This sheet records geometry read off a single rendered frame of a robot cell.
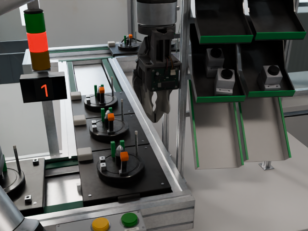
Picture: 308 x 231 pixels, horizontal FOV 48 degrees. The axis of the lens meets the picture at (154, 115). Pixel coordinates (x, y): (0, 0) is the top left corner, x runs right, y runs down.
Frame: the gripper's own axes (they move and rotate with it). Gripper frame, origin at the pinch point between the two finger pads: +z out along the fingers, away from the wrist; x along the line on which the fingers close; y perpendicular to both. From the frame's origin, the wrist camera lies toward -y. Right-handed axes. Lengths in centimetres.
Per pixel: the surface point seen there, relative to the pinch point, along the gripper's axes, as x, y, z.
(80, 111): -14, -64, 26
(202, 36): 15.2, -12.4, -13.6
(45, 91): -23.9, -29.1, 3.4
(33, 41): -25.0, -29.4, -10.7
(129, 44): 22, -148, 23
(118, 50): 15, -148, 27
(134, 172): -1.9, -14.0, 24.3
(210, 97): 18.4, -11.7, 2.5
